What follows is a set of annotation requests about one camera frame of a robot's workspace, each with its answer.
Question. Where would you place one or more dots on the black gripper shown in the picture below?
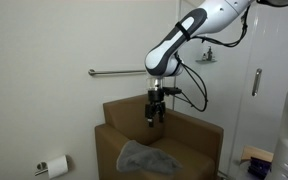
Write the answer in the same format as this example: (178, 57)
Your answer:
(155, 101)

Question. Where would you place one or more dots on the grey terry cloth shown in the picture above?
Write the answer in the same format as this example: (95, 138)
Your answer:
(147, 160)

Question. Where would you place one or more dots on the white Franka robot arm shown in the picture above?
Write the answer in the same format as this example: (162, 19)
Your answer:
(197, 23)

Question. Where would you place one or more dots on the tan leather armchair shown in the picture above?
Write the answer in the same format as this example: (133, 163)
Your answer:
(190, 140)

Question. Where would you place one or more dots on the glass shower door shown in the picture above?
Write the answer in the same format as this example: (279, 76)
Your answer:
(230, 116)

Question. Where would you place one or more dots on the shower shelf with bottles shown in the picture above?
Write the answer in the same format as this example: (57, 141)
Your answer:
(208, 56)

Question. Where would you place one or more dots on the light wooden stool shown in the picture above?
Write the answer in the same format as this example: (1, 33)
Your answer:
(257, 153)

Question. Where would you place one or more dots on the white toilet paper roll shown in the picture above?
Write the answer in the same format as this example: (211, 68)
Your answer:
(58, 166)

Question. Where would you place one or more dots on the purple black device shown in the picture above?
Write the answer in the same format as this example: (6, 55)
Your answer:
(260, 166)

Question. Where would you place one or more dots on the chrome toilet paper holder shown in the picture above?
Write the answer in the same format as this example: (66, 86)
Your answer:
(41, 166)

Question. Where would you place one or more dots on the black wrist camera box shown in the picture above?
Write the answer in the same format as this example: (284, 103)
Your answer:
(172, 90)

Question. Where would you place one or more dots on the chrome wall grab bar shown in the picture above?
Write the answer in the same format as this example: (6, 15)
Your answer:
(117, 71)

